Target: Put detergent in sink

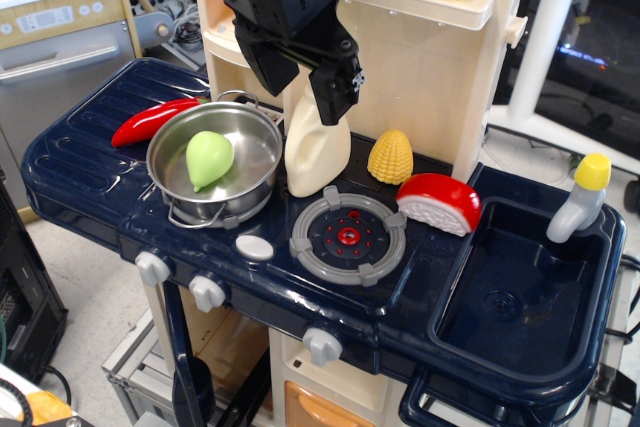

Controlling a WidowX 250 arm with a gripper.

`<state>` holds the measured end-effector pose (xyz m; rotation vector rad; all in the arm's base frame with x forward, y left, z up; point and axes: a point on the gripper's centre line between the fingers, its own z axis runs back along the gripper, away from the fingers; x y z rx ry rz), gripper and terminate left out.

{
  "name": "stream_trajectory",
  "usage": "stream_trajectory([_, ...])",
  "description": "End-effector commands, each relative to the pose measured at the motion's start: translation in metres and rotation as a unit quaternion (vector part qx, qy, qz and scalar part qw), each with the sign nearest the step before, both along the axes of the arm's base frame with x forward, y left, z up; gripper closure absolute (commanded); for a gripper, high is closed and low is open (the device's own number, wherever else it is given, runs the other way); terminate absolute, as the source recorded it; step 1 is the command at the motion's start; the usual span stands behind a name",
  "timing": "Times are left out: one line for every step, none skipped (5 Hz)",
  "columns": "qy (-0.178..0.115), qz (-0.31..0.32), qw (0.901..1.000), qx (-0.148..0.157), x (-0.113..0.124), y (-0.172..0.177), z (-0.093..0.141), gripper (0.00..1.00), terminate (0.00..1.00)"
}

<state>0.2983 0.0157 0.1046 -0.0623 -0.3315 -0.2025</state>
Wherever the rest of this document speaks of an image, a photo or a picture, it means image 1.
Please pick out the aluminium frame cart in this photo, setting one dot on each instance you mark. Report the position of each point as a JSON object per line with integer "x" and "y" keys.
{"x": 137, "y": 371}

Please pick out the light green toy pear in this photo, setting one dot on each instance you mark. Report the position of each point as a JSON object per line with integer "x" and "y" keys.
{"x": 209, "y": 156}

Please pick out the grey middle stove knob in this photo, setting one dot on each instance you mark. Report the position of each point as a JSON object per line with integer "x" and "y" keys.
{"x": 207, "y": 293}

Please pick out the orange toy drawer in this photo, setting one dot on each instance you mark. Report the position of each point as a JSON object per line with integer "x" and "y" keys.
{"x": 306, "y": 409}

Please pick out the white pipe stand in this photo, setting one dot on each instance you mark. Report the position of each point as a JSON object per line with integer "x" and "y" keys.
{"x": 519, "y": 117}

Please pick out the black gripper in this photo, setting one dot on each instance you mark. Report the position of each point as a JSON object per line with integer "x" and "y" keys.
{"x": 325, "y": 46}

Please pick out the grey right stove knob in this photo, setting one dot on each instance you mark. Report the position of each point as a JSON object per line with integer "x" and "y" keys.
{"x": 322, "y": 345}

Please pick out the navy toy kitchen counter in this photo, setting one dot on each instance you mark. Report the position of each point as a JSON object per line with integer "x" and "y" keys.
{"x": 77, "y": 180}

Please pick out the yellow toy corn cob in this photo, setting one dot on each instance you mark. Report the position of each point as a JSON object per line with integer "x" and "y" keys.
{"x": 391, "y": 158}

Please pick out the grey faucet with yellow cap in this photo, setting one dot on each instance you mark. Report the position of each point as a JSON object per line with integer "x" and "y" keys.
{"x": 582, "y": 207}

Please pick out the navy toy sink basin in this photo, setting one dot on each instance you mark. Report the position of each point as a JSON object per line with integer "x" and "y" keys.
{"x": 523, "y": 305}

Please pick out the red toy chili pepper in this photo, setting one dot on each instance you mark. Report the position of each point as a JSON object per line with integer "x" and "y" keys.
{"x": 145, "y": 124}

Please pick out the cream toy detergent bottle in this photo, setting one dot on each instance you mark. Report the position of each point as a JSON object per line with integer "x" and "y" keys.
{"x": 315, "y": 154}

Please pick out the grey left stove knob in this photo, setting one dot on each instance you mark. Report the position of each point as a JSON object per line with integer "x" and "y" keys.
{"x": 152, "y": 269}

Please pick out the cream toy kitchen shelf unit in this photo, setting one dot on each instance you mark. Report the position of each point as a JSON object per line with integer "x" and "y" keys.
{"x": 430, "y": 70}

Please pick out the steel pot with handles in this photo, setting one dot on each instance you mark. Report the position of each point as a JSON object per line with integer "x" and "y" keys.
{"x": 245, "y": 189}

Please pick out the black computer case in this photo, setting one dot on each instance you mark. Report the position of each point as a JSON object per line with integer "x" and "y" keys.
{"x": 33, "y": 318}

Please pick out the grey oval button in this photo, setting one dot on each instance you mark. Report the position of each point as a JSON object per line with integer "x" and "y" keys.
{"x": 254, "y": 247}

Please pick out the grey stove knob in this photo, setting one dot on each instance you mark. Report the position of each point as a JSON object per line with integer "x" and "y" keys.
{"x": 152, "y": 269}
{"x": 322, "y": 345}
{"x": 207, "y": 293}

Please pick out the grey toy stove burner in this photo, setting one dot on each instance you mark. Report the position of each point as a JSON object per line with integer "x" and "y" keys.
{"x": 348, "y": 239}

